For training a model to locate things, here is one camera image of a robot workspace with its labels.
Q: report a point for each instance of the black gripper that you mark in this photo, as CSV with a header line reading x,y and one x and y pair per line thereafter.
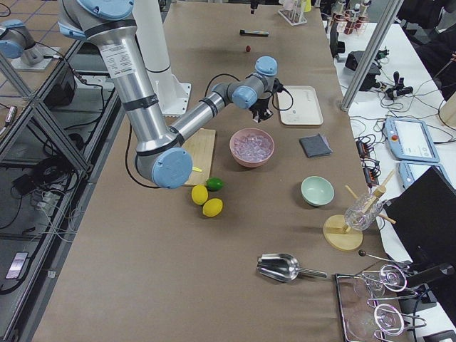
x,y
258,106

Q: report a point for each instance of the clear ice cubes pile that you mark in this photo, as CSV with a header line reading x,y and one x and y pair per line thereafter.
x,y
252,147

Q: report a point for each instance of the metal muddler rod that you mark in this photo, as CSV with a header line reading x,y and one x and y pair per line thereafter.
x,y
244,32

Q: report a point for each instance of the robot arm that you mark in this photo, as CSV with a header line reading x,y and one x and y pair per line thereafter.
x,y
118,30

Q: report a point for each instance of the wooden cup stand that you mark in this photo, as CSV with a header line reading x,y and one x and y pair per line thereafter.
x,y
339,235

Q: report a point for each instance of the metal ice scoop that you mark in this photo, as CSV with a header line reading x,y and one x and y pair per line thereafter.
x,y
284,267

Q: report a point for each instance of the pink bowl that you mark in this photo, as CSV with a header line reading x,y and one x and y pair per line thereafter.
x,y
246,131

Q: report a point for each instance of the cream rabbit tray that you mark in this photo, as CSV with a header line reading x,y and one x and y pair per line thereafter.
x,y
299,106

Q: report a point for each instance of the grey folded cloth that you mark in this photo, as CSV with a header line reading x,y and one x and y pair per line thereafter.
x,y
315,146

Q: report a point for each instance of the wooden cutting board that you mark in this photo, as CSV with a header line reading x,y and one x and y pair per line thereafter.
x,y
201,148

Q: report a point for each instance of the green lime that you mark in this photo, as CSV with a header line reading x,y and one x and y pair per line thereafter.
x,y
214,184

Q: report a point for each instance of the mint green bowl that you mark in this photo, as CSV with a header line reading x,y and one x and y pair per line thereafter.
x,y
317,191

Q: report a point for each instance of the yellow lemon back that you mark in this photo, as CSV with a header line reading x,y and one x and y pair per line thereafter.
x,y
199,194

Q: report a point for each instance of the yellow lemon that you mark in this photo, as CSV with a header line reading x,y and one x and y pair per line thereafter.
x,y
212,207
199,194

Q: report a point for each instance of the yellow lemon front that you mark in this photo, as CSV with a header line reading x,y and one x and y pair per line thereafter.
x,y
212,207

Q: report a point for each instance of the clear glass mug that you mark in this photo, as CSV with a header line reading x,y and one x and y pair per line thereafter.
x,y
363,212

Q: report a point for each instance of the teach pendant upper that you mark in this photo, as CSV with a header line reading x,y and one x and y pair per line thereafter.
x,y
409,139

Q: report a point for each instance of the teach pendant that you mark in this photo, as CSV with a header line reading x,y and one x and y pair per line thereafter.
x,y
409,139
410,171

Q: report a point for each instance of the teach pendant lower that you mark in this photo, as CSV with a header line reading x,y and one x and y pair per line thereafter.
x,y
410,171

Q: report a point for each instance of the black monitor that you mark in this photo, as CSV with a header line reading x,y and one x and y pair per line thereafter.
x,y
424,217

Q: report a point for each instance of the smartphone on floor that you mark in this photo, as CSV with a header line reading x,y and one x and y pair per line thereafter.
x,y
16,265

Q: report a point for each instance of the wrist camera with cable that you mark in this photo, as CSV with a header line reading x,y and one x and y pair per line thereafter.
x,y
278,87

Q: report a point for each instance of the aluminium frame post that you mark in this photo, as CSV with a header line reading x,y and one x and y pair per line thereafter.
x,y
378,35

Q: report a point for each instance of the wire glass rack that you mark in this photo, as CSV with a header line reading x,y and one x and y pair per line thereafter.
x,y
368,304

